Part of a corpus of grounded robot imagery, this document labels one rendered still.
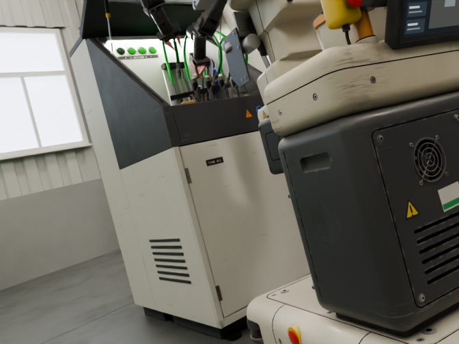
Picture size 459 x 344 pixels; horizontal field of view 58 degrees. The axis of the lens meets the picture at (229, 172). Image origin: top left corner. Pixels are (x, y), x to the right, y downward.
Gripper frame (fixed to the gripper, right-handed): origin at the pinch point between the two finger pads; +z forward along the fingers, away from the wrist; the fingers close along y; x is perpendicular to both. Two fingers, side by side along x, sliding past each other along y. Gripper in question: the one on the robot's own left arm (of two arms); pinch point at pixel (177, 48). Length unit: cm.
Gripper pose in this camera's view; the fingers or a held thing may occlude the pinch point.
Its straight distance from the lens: 192.3
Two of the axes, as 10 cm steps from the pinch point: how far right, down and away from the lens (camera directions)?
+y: -8.8, 4.6, 0.7
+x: 2.9, 6.7, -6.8
